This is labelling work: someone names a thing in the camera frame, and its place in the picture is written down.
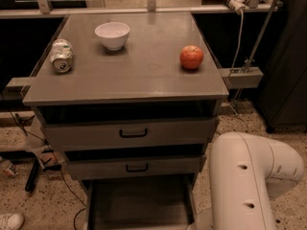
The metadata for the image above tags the grey bottom drawer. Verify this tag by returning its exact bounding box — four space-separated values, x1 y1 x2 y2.
83 175 196 230

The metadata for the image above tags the grey drawer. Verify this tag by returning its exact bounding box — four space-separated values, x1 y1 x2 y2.
83 175 196 230
66 155 205 180
44 117 219 151

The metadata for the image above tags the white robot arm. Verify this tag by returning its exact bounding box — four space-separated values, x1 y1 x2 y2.
187 132 304 230

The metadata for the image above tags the grey drawer cabinet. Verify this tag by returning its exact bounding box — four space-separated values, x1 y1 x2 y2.
22 11 230 194

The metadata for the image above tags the grey top drawer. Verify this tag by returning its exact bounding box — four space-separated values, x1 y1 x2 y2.
44 117 219 151

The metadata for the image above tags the grey middle drawer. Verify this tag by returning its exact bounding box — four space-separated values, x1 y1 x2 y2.
66 155 205 180

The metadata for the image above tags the red apple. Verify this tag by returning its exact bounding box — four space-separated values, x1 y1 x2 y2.
179 45 203 70

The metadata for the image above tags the white ceramic bowl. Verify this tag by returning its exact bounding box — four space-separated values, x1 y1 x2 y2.
95 22 130 51

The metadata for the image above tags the crushed silver soda can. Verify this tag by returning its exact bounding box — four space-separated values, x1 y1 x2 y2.
50 38 73 73

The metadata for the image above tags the black clamp tool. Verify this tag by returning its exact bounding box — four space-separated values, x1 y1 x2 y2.
25 148 61 193

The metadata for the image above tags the dark cabinet at right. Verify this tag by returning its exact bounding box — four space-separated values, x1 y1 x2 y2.
256 0 307 133

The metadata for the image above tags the plastic bottle on floor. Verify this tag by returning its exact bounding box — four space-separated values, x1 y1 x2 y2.
0 156 17 177

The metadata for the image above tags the metal diagonal rod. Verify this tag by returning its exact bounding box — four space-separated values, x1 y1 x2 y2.
242 0 278 73

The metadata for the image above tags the white sneaker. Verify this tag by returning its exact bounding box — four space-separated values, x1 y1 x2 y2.
0 214 25 230

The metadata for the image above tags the grey metal side bracket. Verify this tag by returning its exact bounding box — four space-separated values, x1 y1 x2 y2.
220 67 263 89

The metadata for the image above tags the white power cable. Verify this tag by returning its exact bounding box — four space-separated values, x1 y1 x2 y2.
224 9 250 132

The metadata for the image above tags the black floor cable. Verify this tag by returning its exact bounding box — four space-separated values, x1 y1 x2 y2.
0 93 88 230

